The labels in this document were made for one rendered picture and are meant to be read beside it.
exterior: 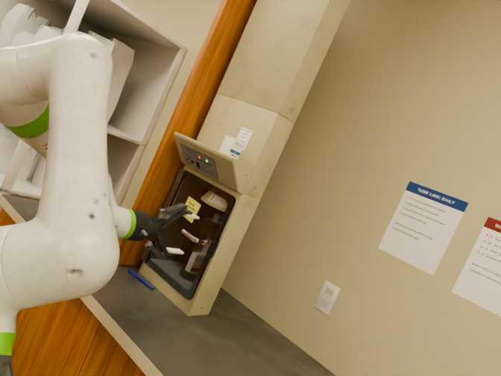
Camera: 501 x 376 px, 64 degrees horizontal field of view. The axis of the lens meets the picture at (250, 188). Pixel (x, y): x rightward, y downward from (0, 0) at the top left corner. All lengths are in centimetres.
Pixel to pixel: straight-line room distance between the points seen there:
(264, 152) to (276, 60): 33
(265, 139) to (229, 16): 53
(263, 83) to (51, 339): 116
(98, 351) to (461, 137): 139
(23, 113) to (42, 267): 42
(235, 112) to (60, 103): 82
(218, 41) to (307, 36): 36
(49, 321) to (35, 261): 101
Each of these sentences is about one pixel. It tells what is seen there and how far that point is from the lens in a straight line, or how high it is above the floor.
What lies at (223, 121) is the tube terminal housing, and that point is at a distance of 151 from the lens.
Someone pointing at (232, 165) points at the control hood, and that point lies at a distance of 128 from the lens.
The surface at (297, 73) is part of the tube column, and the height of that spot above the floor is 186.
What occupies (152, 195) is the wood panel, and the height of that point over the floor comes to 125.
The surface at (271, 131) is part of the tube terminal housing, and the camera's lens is 136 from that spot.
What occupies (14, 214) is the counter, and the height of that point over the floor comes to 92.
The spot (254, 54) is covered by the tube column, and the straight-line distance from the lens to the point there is 154.
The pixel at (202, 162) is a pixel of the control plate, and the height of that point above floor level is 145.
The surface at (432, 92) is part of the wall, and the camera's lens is 167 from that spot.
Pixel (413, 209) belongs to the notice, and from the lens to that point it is 156.
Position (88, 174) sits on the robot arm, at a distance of 69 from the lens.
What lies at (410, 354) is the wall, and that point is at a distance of 156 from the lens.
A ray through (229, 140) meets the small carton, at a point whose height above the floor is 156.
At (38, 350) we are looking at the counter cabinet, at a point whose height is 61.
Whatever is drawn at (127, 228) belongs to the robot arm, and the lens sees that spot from 120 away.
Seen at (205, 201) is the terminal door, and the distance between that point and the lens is 144.
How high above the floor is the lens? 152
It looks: 3 degrees down
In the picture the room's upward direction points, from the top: 24 degrees clockwise
